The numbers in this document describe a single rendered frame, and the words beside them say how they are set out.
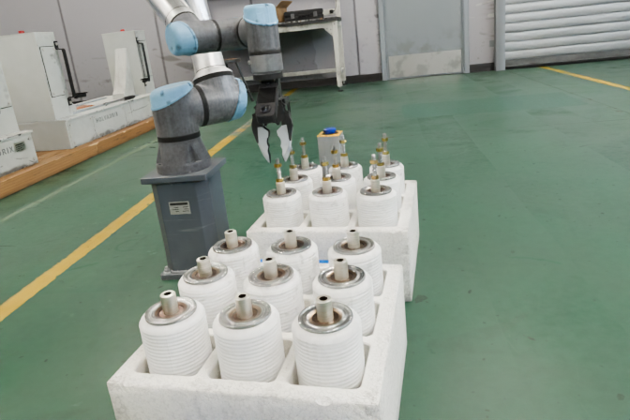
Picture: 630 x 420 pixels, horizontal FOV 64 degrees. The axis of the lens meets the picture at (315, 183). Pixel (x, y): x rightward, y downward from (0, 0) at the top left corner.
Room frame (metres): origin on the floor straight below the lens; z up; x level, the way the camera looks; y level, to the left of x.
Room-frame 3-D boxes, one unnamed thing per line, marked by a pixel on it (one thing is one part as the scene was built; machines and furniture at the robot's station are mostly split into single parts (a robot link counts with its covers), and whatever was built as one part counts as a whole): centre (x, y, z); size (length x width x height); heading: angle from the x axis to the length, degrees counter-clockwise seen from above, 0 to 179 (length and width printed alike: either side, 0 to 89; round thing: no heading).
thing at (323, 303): (0.61, 0.01, 0.26); 0.02 x 0.02 x 0.03
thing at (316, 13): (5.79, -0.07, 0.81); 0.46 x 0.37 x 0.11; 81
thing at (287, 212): (1.21, 0.09, 0.16); 0.10 x 0.10 x 0.18
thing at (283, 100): (1.23, 0.08, 0.48); 0.09 x 0.08 x 0.12; 171
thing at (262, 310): (0.64, 0.12, 0.25); 0.08 x 0.08 x 0.01
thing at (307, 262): (0.87, 0.06, 0.16); 0.10 x 0.10 x 0.18
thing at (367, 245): (0.84, -0.06, 0.25); 0.08 x 0.08 x 0.01
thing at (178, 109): (1.39, 0.35, 0.47); 0.13 x 0.12 x 0.14; 124
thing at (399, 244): (1.29, -0.06, 0.09); 0.39 x 0.39 x 0.18; 75
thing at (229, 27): (1.29, 0.15, 0.64); 0.11 x 0.11 x 0.08; 34
